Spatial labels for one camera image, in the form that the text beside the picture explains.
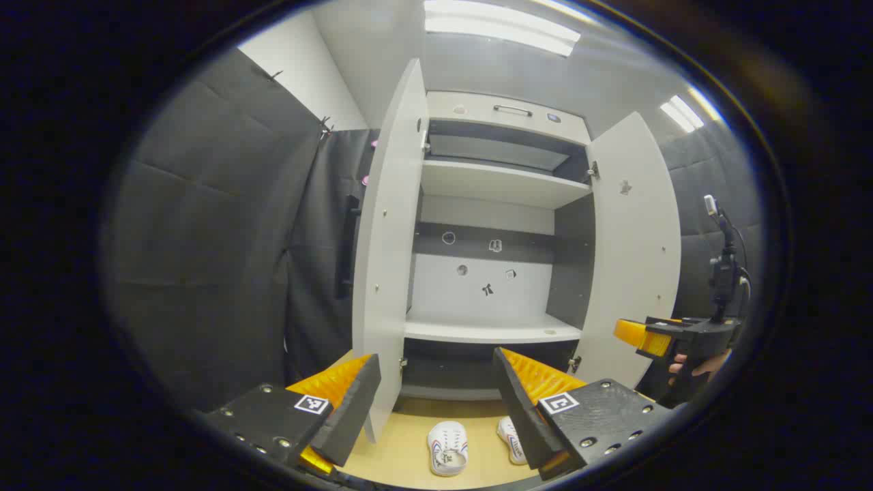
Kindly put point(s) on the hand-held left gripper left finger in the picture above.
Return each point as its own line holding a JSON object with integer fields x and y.
{"x": 354, "y": 409}

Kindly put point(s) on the white cabinet door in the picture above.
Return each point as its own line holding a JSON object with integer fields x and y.
{"x": 634, "y": 259}
{"x": 389, "y": 239}

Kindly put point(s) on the small ceiling light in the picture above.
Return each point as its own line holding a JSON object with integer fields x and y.
{"x": 682, "y": 114}

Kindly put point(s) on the white shoe cabinet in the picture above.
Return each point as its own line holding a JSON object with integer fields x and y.
{"x": 491, "y": 184}

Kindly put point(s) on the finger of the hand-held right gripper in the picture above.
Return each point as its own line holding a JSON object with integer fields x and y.
{"x": 638, "y": 334}

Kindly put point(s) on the white striped shoe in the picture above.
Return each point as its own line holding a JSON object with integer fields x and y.
{"x": 447, "y": 447}
{"x": 510, "y": 440}

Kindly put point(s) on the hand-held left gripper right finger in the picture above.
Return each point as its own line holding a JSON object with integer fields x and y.
{"x": 522, "y": 409}

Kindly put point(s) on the long ceiling light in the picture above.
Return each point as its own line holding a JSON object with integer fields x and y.
{"x": 498, "y": 27}

